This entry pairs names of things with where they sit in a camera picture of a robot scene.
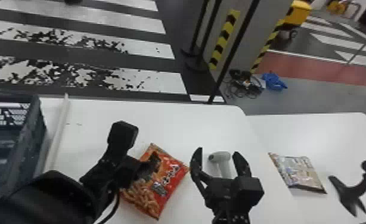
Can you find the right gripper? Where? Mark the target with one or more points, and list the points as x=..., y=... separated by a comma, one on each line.
x=222, y=194

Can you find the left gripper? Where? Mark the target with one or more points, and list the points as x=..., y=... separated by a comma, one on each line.
x=133, y=172

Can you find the red snack packet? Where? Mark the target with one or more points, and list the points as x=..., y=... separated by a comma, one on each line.
x=158, y=190

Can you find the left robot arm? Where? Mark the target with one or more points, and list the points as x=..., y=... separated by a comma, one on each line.
x=48, y=200

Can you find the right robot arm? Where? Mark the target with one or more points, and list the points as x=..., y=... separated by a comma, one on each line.
x=231, y=219

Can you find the hand scanner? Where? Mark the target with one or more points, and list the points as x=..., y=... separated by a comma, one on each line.
x=221, y=159

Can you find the silver snack packet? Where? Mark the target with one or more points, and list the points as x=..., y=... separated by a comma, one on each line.
x=297, y=172

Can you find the white slab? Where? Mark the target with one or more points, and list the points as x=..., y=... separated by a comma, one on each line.
x=58, y=131

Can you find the blue floor object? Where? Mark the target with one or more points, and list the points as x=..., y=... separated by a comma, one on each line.
x=273, y=81

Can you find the black stand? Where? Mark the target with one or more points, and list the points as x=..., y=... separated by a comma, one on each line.
x=355, y=189

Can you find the purple crate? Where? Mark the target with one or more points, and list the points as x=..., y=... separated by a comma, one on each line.
x=17, y=140

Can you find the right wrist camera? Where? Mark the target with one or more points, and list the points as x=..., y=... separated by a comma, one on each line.
x=248, y=191

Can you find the yellow black striped post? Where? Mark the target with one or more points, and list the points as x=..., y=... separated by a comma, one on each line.
x=223, y=39
x=266, y=47

